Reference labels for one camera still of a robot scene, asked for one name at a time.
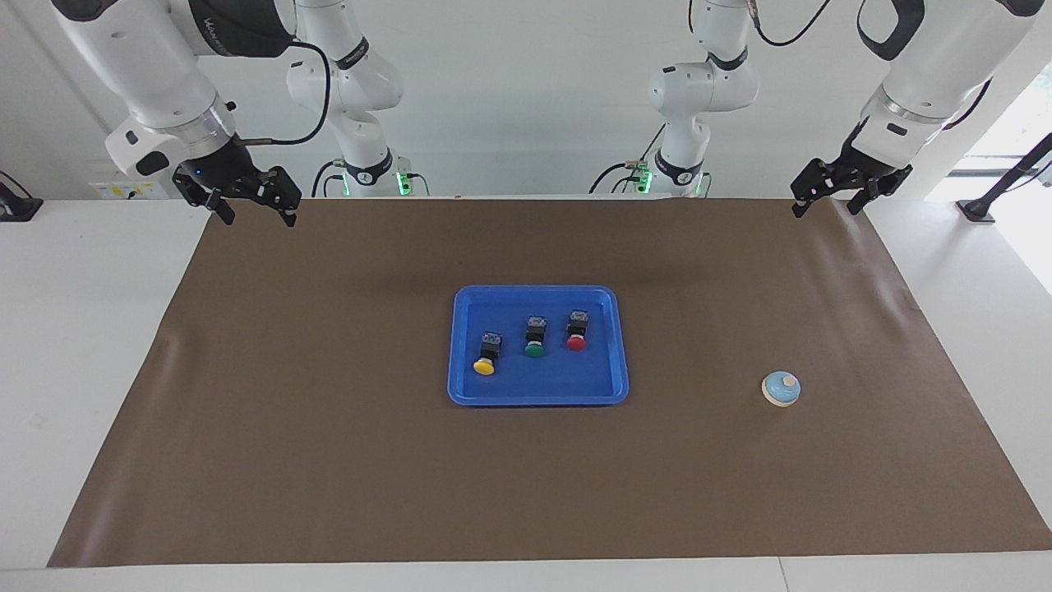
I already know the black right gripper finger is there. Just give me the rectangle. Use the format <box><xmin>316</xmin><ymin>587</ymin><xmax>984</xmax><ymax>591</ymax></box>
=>
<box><xmin>203</xmin><ymin>187</ymin><xmax>236</xmax><ymax>227</ymax></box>
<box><xmin>271</xmin><ymin>188</ymin><xmax>302</xmax><ymax>229</ymax></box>

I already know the yellow push button switch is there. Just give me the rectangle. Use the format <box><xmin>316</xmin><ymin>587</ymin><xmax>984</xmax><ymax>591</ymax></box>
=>
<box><xmin>473</xmin><ymin>331</ymin><xmax>505</xmax><ymax>378</ymax></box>

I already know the light blue desk bell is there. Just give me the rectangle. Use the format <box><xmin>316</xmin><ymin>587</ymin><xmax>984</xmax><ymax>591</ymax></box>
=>
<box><xmin>760</xmin><ymin>370</ymin><xmax>801</xmax><ymax>407</ymax></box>

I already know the blue plastic tray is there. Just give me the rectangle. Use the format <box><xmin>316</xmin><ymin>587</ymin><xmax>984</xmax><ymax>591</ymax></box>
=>
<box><xmin>447</xmin><ymin>284</ymin><xmax>630</xmax><ymax>408</ymax></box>

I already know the brown paper table mat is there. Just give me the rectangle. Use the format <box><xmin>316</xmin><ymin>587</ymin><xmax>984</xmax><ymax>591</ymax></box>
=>
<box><xmin>47</xmin><ymin>196</ymin><xmax>1052</xmax><ymax>568</ymax></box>

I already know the black right arm base cable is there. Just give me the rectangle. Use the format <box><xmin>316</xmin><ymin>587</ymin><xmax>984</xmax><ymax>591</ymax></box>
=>
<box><xmin>311</xmin><ymin>159</ymin><xmax>348</xmax><ymax>198</ymax></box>

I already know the black arm base cable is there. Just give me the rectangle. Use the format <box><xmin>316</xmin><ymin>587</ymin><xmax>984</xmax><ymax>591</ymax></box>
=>
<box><xmin>588</xmin><ymin>123</ymin><xmax>668</xmax><ymax>195</ymax></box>
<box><xmin>311</xmin><ymin>159</ymin><xmax>348</xmax><ymax>198</ymax></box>

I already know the white wall socket box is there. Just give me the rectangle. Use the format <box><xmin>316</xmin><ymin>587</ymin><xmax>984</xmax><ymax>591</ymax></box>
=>
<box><xmin>89</xmin><ymin>160</ymin><xmax>173</xmax><ymax>201</ymax></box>

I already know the black right arm gripper cable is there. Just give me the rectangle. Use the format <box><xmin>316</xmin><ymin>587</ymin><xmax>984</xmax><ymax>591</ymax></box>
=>
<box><xmin>238</xmin><ymin>39</ymin><xmax>332</xmax><ymax>146</ymax></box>

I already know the black arm gripper cable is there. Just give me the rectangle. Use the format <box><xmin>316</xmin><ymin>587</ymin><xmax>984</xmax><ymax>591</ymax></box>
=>
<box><xmin>238</xmin><ymin>39</ymin><xmax>332</xmax><ymax>146</ymax></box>
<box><xmin>752</xmin><ymin>0</ymin><xmax>836</xmax><ymax>50</ymax></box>

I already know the black left arm gripper cable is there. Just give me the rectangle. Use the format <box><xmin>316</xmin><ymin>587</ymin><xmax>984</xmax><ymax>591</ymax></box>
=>
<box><xmin>752</xmin><ymin>0</ymin><xmax>836</xmax><ymax>50</ymax></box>

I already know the tall black camera stand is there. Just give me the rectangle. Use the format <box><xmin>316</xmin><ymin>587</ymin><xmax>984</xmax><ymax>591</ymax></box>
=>
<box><xmin>956</xmin><ymin>132</ymin><xmax>1052</xmax><ymax>224</ymax></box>

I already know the black left arm base cable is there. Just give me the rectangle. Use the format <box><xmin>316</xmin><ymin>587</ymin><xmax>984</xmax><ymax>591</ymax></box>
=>
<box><xmin>588</xmin><ymin>123</ymin><xmax>668</xmax><ymax>195</ymax></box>

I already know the short black camera stand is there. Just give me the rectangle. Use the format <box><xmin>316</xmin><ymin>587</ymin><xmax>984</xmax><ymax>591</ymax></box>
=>
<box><xmin>0</xmin><ymin>170</ymin><xmax>44</xmax><ymax>223</ymax></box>

